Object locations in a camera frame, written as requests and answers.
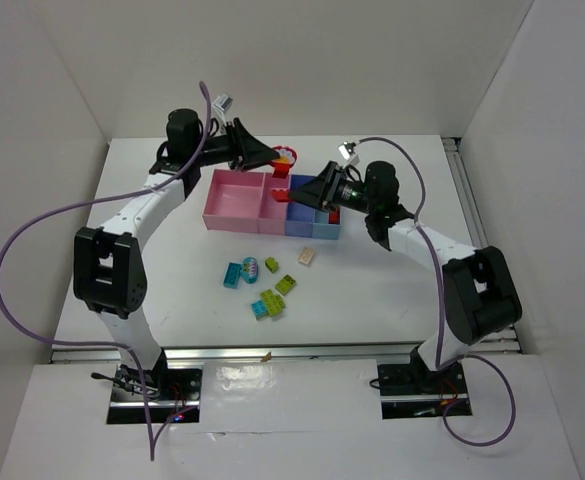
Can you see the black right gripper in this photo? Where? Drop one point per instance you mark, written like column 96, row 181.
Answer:
column 330, row 183

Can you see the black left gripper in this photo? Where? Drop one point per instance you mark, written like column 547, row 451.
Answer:
column 237, row 143

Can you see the red curved lego piece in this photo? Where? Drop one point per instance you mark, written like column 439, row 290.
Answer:
column 281, row 195

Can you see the red lego cluster with face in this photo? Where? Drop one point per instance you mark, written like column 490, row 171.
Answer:
column 285, row 161

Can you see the red lego brick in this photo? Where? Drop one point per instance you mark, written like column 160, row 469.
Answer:
column 334, row 217

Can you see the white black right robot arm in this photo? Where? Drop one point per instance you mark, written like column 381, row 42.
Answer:
column 476, row 293

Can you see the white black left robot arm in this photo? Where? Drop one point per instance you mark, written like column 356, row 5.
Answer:
column 108, row 270

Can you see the dark blue container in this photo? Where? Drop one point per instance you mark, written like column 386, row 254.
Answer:
column 299, row 218

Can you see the light blue container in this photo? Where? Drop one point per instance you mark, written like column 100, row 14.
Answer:
column 322, row 229

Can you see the large pink container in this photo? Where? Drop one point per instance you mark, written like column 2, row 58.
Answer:
column 233, row 202

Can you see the narrow pink container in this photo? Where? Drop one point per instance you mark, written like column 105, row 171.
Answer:
column 272, row 214

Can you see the beige lego brick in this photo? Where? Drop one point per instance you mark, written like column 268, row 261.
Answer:
column 306, row 256

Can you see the small green lego brick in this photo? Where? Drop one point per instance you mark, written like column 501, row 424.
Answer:
column 271, row 264

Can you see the green square lego brick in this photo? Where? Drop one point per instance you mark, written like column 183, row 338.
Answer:
column 285, row 285

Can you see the teal rounded flower lego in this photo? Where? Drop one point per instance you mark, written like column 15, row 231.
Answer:
column 250, row 270

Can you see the teal long lego brick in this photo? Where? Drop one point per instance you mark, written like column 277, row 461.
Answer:
column 232, row 275

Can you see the green teal lego stack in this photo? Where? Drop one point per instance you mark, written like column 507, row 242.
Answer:
column 270, row 304

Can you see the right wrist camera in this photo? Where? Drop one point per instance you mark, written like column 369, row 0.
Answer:
column 348, row 152

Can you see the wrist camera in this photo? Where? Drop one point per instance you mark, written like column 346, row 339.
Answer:
column 348, row 152
column 223, row 103

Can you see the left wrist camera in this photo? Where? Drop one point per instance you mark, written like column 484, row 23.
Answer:
column 223, row 103

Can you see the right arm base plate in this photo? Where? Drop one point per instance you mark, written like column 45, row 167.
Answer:
column 402, row 397

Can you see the aluminium right rail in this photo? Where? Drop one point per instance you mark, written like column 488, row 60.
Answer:
column 506, row 340

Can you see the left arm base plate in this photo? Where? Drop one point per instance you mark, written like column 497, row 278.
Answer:
column 180, row 398

